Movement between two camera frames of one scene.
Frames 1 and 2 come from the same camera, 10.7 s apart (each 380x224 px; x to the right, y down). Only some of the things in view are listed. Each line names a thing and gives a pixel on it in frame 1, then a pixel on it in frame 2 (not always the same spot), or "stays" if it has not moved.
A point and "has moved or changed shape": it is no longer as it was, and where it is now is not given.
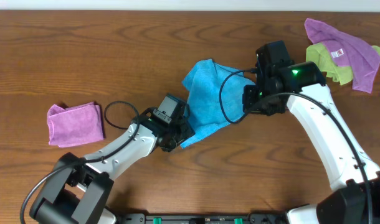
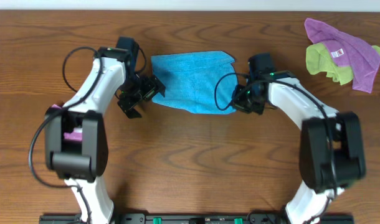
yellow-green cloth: [318, 52] stays
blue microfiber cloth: [215, 98] has moved or changed shape
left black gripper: [184, 132] -> [140, 96]
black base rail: [253, 218] stays
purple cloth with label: [346, 51] stays
